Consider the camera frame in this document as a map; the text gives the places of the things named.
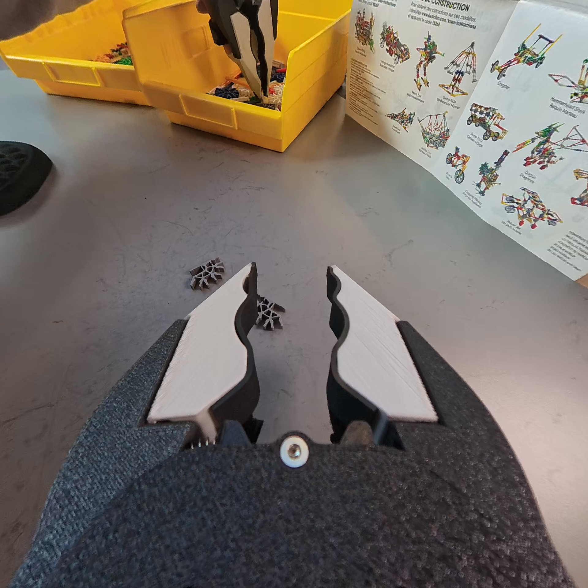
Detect black wrist rest pad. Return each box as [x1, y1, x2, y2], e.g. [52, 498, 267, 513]
[0, 141, 52, 217]

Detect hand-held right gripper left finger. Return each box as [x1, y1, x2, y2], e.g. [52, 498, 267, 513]
[147, 263, 262, 445]

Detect yellow plastic bin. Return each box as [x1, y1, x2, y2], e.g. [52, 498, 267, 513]
[122, 0, 353, 152]
[0, 0, 154, 107]

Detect folded building instruction booklet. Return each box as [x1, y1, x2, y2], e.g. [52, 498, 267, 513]
[345, 0, 588, 282]

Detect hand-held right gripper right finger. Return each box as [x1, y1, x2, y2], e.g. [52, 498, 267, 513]
[326, 266, 438, 445]

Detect pile of colourful building pieces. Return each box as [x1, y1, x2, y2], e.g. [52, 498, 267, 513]
[207, 60, 288, 111]
[89, 41, 134, 65]

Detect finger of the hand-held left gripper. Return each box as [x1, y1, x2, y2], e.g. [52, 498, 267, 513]
[228, 8, 264, 100]
[256, 0, 279, 99]

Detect grey desk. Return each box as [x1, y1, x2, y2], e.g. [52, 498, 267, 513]
[0, 69, 588, 588]

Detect grey half-round connector piece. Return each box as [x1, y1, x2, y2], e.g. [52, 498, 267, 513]
[188, 258, 227, 291]

